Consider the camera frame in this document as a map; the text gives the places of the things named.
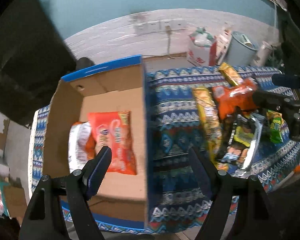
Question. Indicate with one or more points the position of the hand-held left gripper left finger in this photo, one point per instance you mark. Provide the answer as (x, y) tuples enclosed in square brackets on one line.
[(98, 173)]

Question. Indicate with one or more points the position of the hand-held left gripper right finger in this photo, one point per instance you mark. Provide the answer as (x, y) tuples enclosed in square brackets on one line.
[(200, 172)]

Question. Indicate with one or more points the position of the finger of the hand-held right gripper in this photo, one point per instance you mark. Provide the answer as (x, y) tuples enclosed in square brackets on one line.
[(270, 99), (287, 80)]

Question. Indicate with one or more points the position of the white and orange snack packet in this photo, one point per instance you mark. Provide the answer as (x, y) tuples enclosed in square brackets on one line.
[(78, 145)]

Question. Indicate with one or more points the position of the glossy orange snack bag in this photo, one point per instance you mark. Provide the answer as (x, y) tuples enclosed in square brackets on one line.
[(230, 100)]

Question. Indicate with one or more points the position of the long yellow snack packet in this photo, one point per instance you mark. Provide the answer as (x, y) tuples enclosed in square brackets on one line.
[(207, 120)]

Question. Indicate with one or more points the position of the blue cardboard box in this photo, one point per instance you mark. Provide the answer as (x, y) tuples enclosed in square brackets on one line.
[(115, 100)]

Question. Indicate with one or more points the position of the green snack packet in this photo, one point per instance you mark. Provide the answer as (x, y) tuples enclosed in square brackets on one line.
[(275, 127)]

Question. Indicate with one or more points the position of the white plastic appliance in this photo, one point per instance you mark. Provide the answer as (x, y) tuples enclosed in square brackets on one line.
[(263, 52)]

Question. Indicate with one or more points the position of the small yellow snack packet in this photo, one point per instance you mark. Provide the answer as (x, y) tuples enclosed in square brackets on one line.
[(230, 73)]

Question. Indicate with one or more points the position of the black and silver snack packet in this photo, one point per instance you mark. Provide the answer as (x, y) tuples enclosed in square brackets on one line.
[(242, 140)]

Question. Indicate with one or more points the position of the light blue trash bin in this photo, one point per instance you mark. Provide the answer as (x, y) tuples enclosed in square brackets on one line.
[(240, 52)]

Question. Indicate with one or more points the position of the white cup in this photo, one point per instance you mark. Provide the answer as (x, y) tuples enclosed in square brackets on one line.
[(247, 41)]

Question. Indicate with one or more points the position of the blue patterned blanket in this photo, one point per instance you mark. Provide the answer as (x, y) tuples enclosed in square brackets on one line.
[(175, 120)]

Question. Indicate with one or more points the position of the white paper bag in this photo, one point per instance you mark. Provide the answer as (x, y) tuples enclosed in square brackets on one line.
[(223, 42)]

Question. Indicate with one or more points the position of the flat cardboard sheet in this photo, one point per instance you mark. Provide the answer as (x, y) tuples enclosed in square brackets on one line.
[(17, 160)]

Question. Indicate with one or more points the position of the red and white carton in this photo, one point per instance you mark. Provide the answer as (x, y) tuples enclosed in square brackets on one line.
[(198, 55)]

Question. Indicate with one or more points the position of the crumpled plastic bags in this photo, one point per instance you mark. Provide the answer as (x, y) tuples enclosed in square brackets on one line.
[(202, 37)]

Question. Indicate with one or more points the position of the black round device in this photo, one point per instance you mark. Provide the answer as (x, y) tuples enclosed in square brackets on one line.
[(84, 63)]

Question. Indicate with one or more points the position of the dark cabinet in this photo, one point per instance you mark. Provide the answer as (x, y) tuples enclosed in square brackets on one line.
[(27, 55)]

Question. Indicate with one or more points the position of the white wall socket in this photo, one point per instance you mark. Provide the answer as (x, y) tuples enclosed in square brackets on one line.
[(155, 26), (168, 25), (181, 24)]

